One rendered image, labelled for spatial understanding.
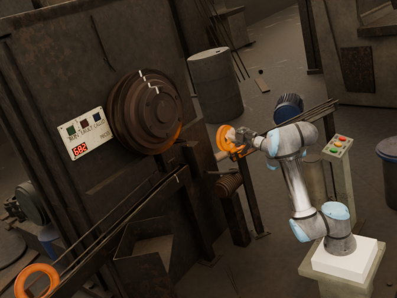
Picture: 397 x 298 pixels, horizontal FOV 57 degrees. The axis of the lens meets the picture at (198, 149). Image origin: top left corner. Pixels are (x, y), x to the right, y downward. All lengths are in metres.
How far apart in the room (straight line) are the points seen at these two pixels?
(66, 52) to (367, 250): 1.70
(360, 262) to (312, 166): 0.73
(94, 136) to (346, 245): 1.33
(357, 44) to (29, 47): 3.24
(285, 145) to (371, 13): 2.85
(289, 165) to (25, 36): 1.30
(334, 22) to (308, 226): 2.91
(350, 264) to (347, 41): 2.86
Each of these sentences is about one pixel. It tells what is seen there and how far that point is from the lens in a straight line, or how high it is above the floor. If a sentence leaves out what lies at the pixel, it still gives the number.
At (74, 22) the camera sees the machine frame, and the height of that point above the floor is 1.66.
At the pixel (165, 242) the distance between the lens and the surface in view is 1.82.
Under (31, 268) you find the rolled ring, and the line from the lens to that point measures 1.84.
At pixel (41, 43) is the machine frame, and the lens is 1.87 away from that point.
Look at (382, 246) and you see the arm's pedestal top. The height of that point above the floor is 0.30.
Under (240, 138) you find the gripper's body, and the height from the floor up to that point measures 0.84.
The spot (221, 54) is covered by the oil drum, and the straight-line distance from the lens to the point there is 4.68.
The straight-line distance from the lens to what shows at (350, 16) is 4.19.
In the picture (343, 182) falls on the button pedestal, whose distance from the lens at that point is 2.39.
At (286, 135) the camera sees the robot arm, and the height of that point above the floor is 0.97.
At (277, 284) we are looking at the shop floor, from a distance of 2.31.
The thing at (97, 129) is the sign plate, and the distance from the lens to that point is 1.96.
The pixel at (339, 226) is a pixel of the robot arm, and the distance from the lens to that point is 1.79.
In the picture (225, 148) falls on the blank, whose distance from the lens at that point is 2.12.
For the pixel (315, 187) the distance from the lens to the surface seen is 2.43.
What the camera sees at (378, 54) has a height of 0.59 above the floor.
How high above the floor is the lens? 1.63
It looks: 23 degrees down
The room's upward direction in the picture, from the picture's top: 17 degrees counter-clockwise
